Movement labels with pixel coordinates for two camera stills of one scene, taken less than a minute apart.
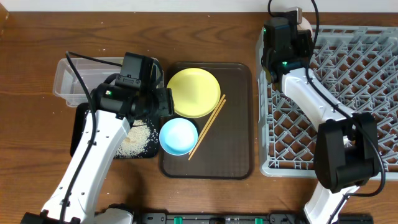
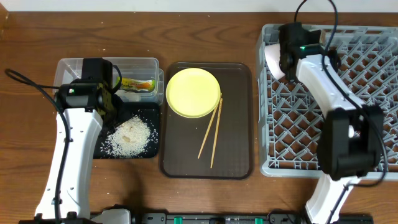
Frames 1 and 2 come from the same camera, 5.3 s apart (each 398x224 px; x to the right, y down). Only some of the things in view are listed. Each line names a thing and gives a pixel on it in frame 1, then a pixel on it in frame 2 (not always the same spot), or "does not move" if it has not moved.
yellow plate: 196,93 does not move
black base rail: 239,218 does not move
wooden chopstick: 208,129 → 221,102
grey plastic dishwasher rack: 359,64 does not move
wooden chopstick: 207,123 → 208,130
